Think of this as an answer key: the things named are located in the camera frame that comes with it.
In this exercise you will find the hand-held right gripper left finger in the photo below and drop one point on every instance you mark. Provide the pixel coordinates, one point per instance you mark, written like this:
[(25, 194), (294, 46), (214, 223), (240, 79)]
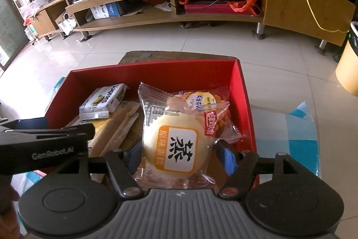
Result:
[(134, 157)]

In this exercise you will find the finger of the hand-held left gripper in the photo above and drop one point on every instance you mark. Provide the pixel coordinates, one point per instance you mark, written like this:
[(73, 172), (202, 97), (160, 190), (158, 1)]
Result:
[(81, 132), (32, 123)]

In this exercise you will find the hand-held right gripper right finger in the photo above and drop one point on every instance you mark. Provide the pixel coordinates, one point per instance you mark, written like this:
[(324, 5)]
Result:
[(226, 157)]

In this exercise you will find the tan snack packet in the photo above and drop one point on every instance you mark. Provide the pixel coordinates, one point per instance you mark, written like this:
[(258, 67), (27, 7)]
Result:
[(117, 127)]

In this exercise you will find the yellow crispy snack packet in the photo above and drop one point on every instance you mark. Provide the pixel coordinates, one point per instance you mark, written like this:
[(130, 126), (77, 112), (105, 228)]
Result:
[(221, 121)]

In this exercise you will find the white cracker packet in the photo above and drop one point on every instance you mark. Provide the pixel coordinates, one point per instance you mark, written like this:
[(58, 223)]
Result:
[(103, 101)]

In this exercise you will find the round cake packet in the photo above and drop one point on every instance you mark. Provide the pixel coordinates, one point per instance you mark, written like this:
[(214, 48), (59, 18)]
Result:
[(170, 143)]

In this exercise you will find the red cardboard box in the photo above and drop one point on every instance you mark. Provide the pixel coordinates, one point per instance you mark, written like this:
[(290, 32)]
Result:
[(246, 115)]

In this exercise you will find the person's left hand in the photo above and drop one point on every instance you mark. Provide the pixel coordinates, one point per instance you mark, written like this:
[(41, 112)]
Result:
[(7, 199)]

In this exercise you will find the white storage trolley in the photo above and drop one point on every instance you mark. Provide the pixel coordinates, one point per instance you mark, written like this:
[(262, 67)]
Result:
[(30, 33)]

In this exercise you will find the white paper bag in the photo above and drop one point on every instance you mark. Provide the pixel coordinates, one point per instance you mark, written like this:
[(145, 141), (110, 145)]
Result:
[(66, 26)]

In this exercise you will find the brown wooden stool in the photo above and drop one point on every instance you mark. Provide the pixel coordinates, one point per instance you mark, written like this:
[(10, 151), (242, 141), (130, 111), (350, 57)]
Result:
[(179, 56)]

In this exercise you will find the blue white carton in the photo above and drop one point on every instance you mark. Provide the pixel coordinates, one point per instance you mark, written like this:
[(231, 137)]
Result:
[(107, 10)]

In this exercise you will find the red flat box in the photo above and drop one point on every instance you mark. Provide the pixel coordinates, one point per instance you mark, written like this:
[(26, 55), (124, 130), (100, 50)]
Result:
[(212, 8)]

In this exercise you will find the cream trash bin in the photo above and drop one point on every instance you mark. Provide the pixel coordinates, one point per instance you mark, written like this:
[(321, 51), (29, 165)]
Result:
[(348, 68)]

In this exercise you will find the small white camera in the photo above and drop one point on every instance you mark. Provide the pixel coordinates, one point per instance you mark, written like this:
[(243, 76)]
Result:
[(67, 15)]

